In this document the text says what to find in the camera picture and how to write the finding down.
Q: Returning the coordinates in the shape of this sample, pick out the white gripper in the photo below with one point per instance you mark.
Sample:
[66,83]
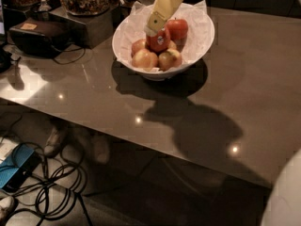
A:
[165,8]

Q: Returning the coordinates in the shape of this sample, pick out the red apple with sticker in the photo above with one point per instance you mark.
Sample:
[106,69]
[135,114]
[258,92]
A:
[160,41]

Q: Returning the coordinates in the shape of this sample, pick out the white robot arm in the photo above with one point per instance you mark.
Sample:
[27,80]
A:
[284,204]

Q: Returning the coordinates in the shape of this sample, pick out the red apple at back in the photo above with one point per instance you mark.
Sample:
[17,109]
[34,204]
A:
[178,28]

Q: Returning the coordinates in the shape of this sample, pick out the white bowl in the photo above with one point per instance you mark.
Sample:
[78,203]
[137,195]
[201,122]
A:
[163,72]

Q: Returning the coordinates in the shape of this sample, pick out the small yellow apple middle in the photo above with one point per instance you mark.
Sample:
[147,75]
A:
[172,45]

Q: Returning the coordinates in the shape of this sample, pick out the pink apple left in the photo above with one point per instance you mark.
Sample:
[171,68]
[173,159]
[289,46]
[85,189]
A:
[138,45]

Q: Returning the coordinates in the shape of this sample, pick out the yellow-red apple front right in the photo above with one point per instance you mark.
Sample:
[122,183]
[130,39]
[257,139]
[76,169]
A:
[170,58]

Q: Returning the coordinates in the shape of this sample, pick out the yellow-red apple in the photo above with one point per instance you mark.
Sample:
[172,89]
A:
[170,58]
[145,59]

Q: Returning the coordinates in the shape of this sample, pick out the yellow-red apple front left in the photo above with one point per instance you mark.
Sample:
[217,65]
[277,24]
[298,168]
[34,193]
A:
[145,59]

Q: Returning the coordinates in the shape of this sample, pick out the white paper liner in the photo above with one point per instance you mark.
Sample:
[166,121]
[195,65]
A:
[197,38]

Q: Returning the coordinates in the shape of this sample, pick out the dark square jar stand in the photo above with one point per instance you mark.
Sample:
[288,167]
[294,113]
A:
[86,31]

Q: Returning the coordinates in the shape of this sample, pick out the metal scoop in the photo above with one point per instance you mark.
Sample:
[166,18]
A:
[44,6]

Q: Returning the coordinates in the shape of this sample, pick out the black device with label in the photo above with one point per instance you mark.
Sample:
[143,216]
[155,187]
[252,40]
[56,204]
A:
[40,38]

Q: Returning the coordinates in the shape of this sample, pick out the white shoe under table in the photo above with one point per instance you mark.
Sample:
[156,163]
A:
[55,142]

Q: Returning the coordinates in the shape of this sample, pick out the blue box on floor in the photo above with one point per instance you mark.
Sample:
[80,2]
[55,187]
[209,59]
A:
[15,168]

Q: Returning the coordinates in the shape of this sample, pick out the white shoe bottom left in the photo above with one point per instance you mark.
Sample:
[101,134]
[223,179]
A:
[6,207]

